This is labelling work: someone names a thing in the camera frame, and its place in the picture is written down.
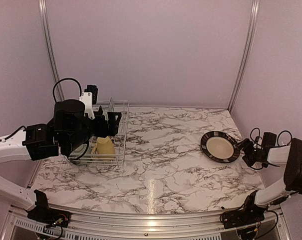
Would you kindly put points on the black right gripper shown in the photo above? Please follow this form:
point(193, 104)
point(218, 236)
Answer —
point(242, 144)

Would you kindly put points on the left aluminium corner post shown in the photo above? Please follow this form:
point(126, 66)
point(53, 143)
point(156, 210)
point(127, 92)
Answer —
point(48, 40)

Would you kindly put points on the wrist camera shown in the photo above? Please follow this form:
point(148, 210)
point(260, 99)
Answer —
point(89, 98)
point(269, 140)

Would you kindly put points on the pale green flower plate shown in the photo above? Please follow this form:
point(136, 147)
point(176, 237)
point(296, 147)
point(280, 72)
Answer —
point(111, 105)

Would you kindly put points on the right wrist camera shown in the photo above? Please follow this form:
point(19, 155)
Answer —
point(269, 140)

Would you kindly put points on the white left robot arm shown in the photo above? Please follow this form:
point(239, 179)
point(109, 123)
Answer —
point(74, 123)

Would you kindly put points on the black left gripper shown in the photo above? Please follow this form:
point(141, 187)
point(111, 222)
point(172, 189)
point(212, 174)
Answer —
point(113, 126)

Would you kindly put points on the aluminium corner post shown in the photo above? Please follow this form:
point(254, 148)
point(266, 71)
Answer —
point(246, 53)
point(48, 40)

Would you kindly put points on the black rimmed cream plate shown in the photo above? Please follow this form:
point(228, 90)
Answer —
point(219, 147)

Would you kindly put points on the grey-green ceramic bowl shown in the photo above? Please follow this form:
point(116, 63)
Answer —
point(77, 156)

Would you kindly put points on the white wire dish rack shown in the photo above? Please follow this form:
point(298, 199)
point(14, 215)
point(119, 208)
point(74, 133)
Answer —
point(118, 140)

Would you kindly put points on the yellow ceramic mug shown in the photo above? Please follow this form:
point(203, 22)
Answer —
point(103, 149)

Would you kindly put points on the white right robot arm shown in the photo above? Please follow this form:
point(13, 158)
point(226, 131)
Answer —
point(267, 151)

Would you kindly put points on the aluminium front frame rail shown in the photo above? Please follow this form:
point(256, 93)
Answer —
point(98, 225)

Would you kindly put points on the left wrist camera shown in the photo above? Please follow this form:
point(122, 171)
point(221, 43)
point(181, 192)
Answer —
point(89, 98)

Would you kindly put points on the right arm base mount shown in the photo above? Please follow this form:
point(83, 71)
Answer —
point(248, 213)

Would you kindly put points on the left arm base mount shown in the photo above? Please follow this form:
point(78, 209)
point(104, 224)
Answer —
point(50, 216)

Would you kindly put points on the right aluminium corner post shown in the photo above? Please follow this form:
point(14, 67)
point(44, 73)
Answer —
point(246, 53)

